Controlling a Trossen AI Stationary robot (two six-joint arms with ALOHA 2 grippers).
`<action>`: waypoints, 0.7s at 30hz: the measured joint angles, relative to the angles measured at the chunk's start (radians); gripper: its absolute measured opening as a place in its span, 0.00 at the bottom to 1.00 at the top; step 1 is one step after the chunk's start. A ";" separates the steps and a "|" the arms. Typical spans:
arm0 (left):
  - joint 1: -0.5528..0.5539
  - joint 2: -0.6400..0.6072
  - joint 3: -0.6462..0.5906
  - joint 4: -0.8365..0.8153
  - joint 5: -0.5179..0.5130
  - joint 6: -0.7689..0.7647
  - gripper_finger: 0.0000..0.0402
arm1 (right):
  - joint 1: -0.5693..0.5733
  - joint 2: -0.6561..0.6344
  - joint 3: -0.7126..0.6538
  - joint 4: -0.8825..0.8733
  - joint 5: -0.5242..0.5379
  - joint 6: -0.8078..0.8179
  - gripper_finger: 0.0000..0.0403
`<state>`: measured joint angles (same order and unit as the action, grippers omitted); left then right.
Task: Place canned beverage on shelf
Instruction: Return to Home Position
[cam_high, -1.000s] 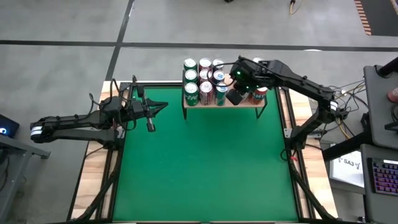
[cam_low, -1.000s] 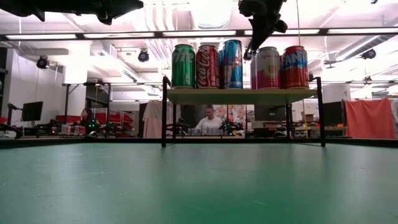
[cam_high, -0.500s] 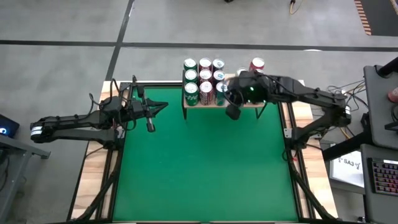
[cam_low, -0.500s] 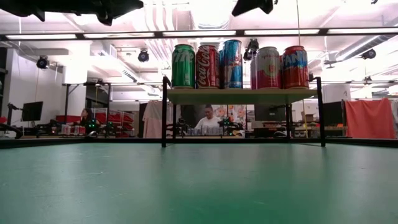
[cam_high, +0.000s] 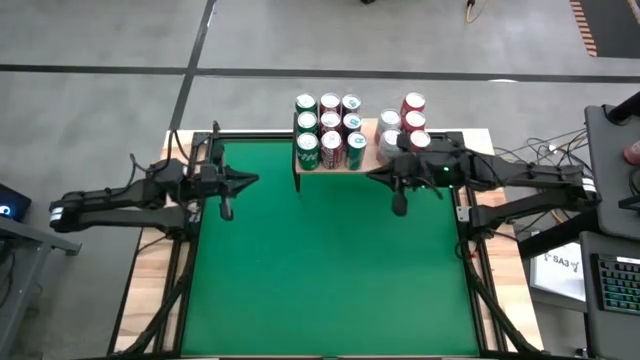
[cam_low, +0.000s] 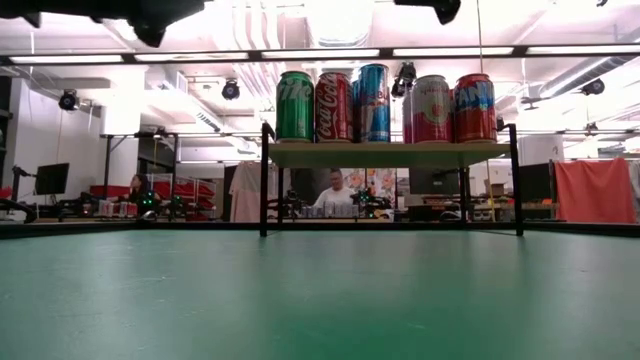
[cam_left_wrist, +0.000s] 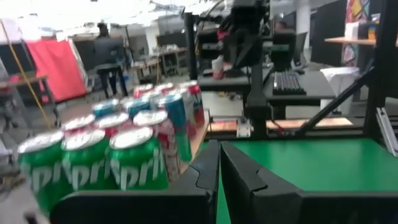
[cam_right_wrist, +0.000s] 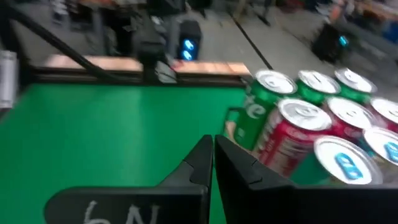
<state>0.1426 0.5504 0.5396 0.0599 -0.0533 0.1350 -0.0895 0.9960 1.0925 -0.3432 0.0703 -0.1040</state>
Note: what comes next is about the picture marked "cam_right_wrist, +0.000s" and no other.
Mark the black computer tower blue light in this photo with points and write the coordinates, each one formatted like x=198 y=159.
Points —
x=189 y=40
x=329 y=42

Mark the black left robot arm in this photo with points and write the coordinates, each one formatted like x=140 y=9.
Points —
x=150 y=53

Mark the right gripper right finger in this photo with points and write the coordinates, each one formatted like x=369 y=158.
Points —
x=242 y=186

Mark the black metal table frame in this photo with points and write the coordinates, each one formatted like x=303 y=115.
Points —
x=202 y=80

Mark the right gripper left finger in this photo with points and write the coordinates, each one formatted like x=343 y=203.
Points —
x=192 y=174

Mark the green table mat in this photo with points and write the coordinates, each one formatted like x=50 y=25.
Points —
x=93 y=140

